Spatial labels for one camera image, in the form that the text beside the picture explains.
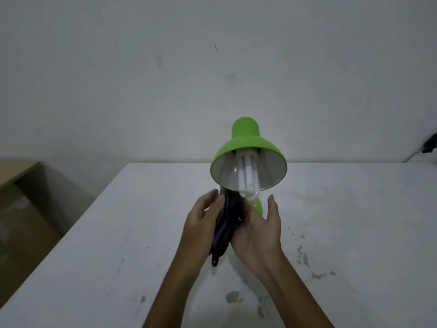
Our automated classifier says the white fluorescent light bulb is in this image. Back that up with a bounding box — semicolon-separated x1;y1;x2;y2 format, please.
237;152;262;199

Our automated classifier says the person's right hand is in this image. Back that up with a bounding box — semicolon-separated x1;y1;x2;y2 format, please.
230;194;285;279

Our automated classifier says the black power cord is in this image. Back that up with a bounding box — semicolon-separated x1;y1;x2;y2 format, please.
402;132;437;164

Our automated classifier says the person's left hand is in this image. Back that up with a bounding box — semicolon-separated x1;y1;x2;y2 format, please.
180;189;227;269

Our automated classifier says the dark grey cloth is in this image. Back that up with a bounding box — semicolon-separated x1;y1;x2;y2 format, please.
208;187;247;269

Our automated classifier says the person's left forearm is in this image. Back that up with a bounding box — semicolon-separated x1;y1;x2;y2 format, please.
142;257;206;328

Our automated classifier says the green table lamp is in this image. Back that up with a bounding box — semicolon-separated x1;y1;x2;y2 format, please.
210;116;287;215

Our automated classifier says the person's right forearm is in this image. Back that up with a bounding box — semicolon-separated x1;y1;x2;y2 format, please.
259;264;335;328

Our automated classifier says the light wooden cabinet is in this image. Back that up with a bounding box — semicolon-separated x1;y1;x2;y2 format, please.
0;161;96;306

